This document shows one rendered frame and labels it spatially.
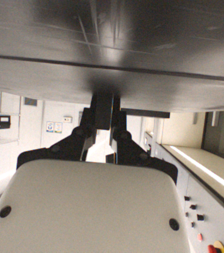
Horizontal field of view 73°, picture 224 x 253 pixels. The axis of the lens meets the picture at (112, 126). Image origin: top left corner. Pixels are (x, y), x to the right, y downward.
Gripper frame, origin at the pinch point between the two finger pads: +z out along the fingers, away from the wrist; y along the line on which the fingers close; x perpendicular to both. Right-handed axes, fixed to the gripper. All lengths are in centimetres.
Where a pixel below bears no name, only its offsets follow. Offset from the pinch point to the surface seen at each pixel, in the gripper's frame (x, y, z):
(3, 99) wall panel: -207, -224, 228
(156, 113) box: -47, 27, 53
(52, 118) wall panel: -331, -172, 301
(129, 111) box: -49, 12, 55
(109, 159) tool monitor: -146, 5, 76
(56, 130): -355, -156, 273
